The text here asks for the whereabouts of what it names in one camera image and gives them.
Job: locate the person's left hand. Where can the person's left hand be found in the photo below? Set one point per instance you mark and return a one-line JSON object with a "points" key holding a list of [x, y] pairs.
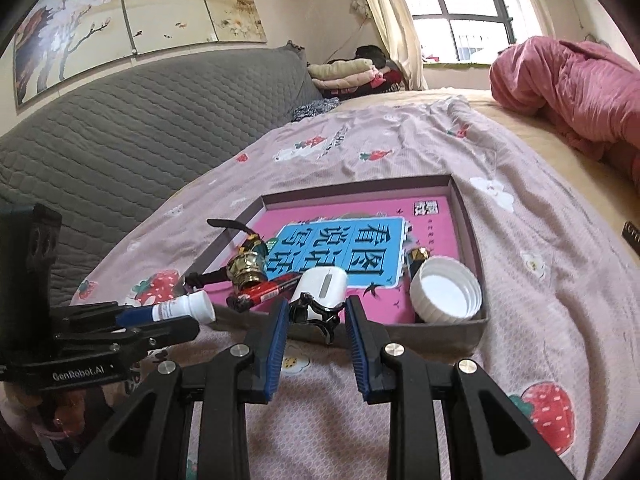
{"points": [[70, 412]]}

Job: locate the white earbuds case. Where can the white earbuds case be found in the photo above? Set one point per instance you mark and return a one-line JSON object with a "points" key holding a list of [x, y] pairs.
{"points": [[322, 285]]}

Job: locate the beige bed sheet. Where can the beige bed sheet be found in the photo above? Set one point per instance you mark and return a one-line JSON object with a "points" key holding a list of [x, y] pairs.
{"points": [[550, 175]]}

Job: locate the white pill bottle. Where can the white pill bottle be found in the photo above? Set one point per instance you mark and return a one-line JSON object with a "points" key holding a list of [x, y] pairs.
{"points": [[192, 307]]}

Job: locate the dark grey box tray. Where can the dark grey box tray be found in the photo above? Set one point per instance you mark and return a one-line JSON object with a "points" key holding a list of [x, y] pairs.
{"points": [[440, 335]]}

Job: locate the strawberry printed blanket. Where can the strawberry printed blanket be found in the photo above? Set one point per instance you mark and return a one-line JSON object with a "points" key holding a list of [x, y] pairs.
{"points": [[400, 145]]}

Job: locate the pink book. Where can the pink book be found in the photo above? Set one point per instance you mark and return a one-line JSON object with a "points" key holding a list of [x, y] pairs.
{"points": [[340, 212]]}

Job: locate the yellow black wrist watch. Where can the yellow black wrist watch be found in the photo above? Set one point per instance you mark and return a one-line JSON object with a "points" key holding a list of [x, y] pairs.
{"points": [[255, 247]]}

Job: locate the flower wall painting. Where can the flower wall painting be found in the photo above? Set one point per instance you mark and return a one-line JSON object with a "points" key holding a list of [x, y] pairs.
{"points": [[100, 20]]}

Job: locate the black and silver clip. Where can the black and silver clip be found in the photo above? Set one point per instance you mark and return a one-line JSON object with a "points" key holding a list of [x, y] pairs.
{"points": [[320, 327]]}

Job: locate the white ribbed jar cap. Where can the white ribbed jar cap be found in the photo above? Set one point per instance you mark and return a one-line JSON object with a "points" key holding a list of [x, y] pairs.
{"points": [[445, 290]]}

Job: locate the stack of folded clothes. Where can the stack of folded clothes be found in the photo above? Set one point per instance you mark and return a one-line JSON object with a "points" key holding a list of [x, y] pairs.
{"points": [[345, 72]]}

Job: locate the pink quilt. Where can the pink quilt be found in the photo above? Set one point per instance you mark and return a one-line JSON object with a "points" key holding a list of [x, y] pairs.
{"points": [[575, 85]]}

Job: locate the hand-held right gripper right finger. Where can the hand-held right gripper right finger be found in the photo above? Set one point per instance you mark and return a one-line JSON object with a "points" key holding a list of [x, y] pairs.
{"points": [[357, 350]]}

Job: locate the black gold slim box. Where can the black gold slim box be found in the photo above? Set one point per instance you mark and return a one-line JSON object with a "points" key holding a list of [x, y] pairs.
{"points": [[417, 257]]}

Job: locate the brass metal fitting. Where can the brass metal fitting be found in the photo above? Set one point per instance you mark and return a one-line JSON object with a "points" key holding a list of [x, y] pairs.
{"points": [[247, 270]]}

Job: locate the red lighter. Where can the red lighter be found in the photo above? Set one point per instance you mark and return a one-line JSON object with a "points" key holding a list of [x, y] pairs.
{"points": [[275, 287]]}

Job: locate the dark patterned cloth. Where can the dark patterned cloth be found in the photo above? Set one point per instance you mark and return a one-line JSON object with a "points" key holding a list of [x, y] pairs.
{"points": [[315, 109]]}

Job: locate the cream curtain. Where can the cream curtain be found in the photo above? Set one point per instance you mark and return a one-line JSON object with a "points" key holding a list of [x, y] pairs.
{"points": [[390, 20]]}

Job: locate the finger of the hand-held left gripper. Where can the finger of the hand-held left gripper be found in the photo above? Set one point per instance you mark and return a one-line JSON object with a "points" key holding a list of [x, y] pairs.
{"points": [[170, 330], [140, 316]]}

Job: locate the grey quilted headboard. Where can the grey quilted headboard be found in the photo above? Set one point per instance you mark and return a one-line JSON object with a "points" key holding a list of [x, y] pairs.
{"points": [[125, 135]]}

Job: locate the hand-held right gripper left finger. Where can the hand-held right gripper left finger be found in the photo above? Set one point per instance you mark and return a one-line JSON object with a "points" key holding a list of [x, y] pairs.
{"points": [[275, 350]]}

